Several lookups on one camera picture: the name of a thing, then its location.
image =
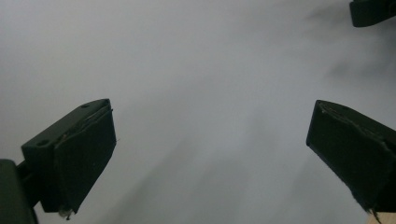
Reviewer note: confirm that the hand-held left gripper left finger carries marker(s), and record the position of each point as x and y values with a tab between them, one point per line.
81	155

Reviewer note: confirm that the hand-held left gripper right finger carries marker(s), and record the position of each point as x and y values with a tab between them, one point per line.
351	146

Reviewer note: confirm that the pale grey table mat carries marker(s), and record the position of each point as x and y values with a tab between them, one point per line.
202	93

